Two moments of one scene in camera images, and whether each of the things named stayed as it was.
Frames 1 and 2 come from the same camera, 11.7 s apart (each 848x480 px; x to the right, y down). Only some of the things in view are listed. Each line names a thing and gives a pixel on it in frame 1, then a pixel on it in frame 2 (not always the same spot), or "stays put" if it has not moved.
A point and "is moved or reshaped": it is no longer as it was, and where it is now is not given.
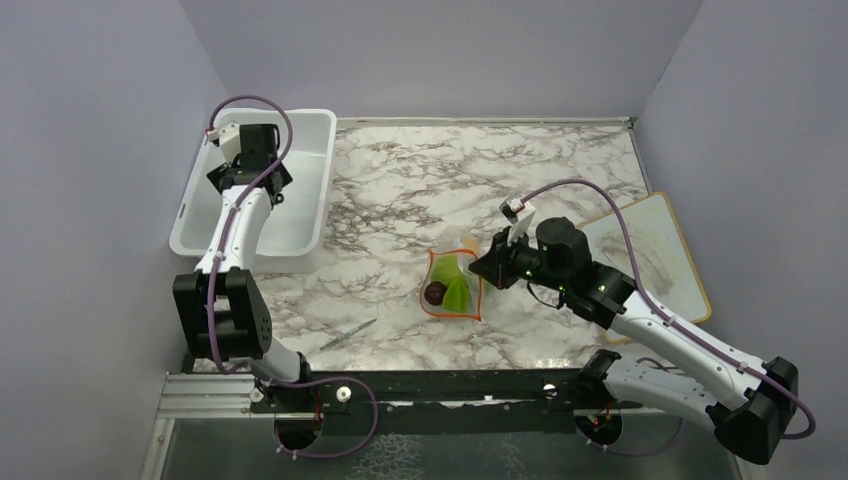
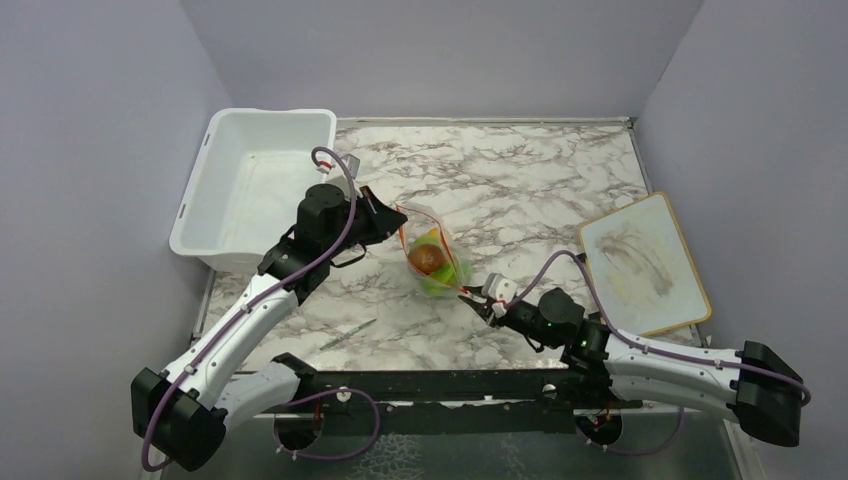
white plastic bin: (294, 221) stays put
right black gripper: (487, 268) to (484, 310)
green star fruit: (457, 297) to (448, 273)
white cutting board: (657, 257) stays put
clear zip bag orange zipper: (451, 287) is moved or reshaped
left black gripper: (220, 171) to (379, 232)
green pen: (348, 333) stays put
